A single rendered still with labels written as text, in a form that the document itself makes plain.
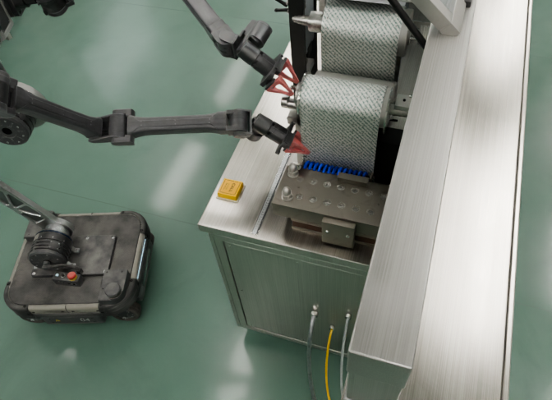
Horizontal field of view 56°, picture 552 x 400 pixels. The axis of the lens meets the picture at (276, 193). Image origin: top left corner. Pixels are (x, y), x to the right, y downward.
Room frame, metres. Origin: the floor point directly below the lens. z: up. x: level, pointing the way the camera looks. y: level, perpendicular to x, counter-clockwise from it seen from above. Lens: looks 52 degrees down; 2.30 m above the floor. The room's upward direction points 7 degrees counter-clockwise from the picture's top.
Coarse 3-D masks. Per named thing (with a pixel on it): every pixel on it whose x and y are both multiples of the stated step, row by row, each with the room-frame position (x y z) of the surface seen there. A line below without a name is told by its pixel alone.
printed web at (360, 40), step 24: (336, 0) 1.42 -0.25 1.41; (336, 24) 1.34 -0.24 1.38; (360, 24) 1.32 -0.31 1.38; (384, 24) 1.29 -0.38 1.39; (336, 48) 1.33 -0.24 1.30; (360, 48) 1.30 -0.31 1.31; (384, 48) 1.27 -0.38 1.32; (336, 72) 1.33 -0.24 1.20; (360, 72) 1.30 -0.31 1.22; (384, 72) 1.27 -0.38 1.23; (312, 96) 1.13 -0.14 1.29; (336, 96) 1.11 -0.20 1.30; (360, 96) 1.09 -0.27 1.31; (312, 120) 1.11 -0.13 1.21; (336, 120) 1.09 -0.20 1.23; (360, 120) 1.06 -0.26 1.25
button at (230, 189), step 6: (228, 180) 1.17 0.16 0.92; (234, 180) 1.17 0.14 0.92; (222, 186) 1.14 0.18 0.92; (228, 186) 1.14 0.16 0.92; (234, 186) 1.14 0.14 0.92; (240, 186) 1.13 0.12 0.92; (222, 192) 1.12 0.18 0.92; (228, 192) 1.11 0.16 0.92; (234, 192) 1.11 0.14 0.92; (240, 192) 1.12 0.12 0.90; (228, 198) 1.10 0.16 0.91; (234, 198) 1.09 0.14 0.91
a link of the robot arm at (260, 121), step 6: (258, 114) 1.20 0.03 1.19; (252, 120) 1.19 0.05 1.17; (258, 120) 1.17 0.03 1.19; (264, 120) 1.18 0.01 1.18; (270, 120) 1.18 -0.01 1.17; (252, 126) 1.17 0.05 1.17; (258, 126) 1.16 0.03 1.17; (264, 126) 1.16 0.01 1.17; (270, 126) 1.17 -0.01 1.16; (258, 132) 1.16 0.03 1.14; (264, 132) 1.15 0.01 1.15
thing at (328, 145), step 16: (304, 128) 1.13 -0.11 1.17; (320, 128) 1.10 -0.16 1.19; (304, 144) 1.13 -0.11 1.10; (320, 144) 1.10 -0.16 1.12; (336, 144) 1.08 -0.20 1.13; (352, 144) 1.06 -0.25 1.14; (368, 144) 1.04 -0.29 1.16; (320, 160) 1.11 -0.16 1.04; (336, 160) 1.08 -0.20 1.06; (352, 160) 1.06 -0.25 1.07; (368, 160) 1.04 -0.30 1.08
